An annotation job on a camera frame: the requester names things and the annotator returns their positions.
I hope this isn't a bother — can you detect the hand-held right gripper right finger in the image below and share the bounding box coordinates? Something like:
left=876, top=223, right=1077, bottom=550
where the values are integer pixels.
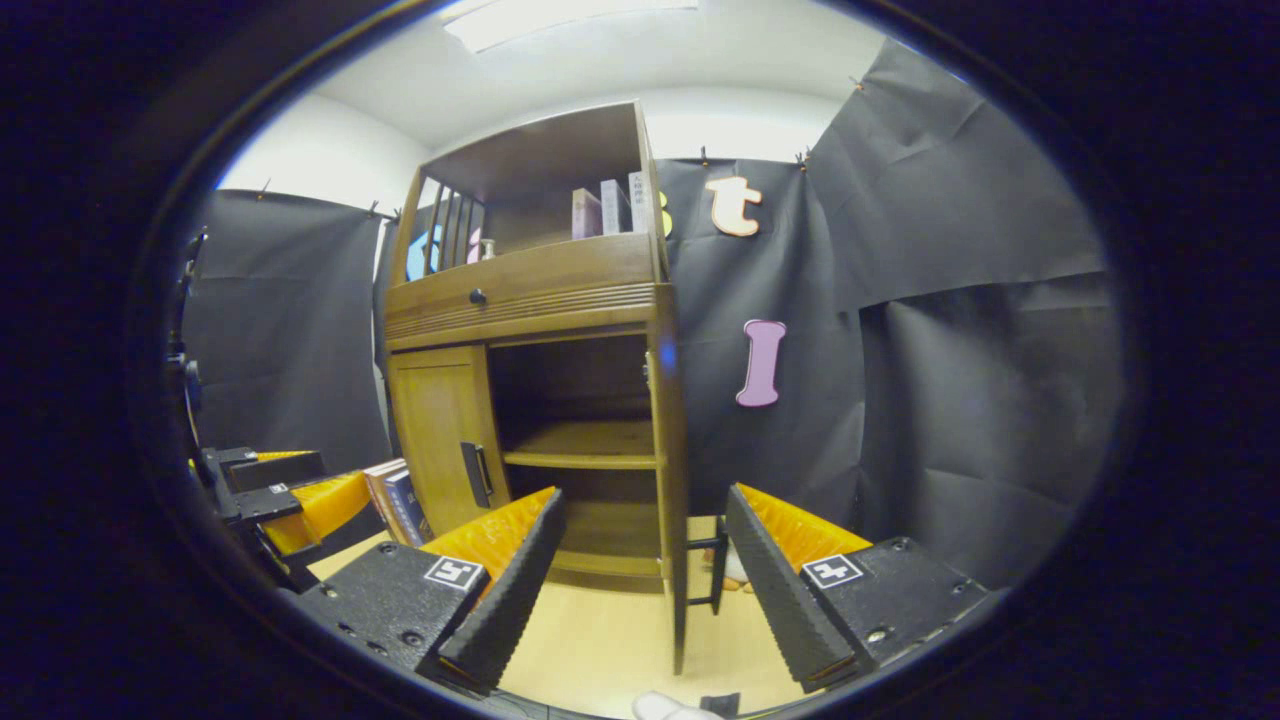
left=725, top=483, right=993, bottom=694

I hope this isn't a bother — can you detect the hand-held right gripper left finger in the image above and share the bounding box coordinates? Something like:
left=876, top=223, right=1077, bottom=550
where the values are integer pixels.
left=297, top=487, right=567, bottom=696

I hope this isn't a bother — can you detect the wooden shoe cabinet door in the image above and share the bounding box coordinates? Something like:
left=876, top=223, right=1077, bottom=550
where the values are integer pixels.
left=645, top=335, right=691, bottom=676
left=388, top=345, right=511, bottom=541

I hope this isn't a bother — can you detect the wooden double-door shoe cabinet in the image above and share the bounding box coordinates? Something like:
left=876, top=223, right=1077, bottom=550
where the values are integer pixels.
left=383, top=98, right=687, bottom=596

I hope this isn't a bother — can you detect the wooden cabinet inner shelf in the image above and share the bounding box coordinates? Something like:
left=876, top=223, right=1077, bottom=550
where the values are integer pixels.
left=503, top=420, right=661, bottom=471

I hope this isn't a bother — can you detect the wooden cabinet drawer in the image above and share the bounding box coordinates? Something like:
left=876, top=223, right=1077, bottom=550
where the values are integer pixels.
left=385, top=233, right=663, bottom=339

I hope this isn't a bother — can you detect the blue book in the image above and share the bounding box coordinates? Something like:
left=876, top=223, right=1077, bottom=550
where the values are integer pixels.
left=385, top=468, right=433, bottom=548

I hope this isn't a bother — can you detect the grey book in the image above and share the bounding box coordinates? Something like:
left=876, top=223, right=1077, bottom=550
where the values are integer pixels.
left=600, top=179, right=633, bottom=236

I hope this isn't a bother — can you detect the black door handle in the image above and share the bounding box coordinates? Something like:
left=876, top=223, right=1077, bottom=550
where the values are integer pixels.
left=688, top=535, right=729, bottom=616
left=460, top=441, right=494, bottom=509

